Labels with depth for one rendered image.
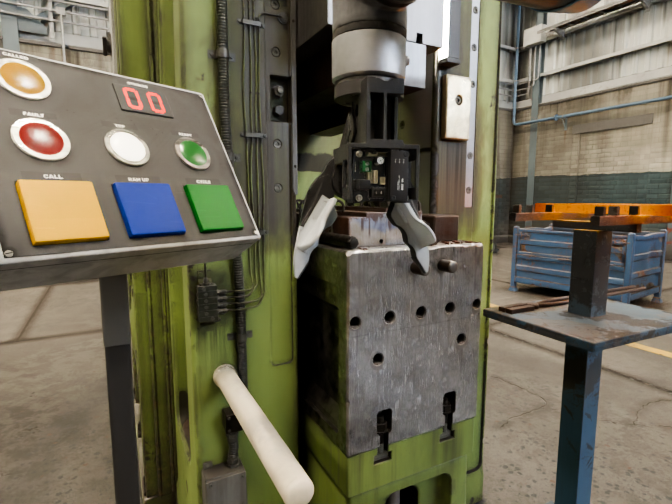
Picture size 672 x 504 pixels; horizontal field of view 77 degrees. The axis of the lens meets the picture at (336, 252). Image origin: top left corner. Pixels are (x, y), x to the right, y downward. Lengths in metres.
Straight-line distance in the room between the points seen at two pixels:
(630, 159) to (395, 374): 8.47
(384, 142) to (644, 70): 9.17
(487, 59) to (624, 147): 7.96
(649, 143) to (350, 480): 8.50
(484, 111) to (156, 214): 1.04
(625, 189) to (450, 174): 8.04
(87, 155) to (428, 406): 0.86
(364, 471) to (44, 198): 0.82
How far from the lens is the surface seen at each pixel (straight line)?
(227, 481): 1.10
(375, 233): 0.96
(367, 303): 0.90
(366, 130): 0.41
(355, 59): 0.44
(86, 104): 0.67
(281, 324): 1.05
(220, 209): 0.65
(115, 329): 0.73
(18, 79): 0.66
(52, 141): 0.61
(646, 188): 9.06
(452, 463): 1.24
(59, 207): 0.56
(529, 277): 5.02
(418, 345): 1.01
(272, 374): 1.08
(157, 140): 0.68
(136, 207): 0.59
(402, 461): 1.12
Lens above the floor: 1.02
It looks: 7 degrees down
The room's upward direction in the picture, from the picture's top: straight up
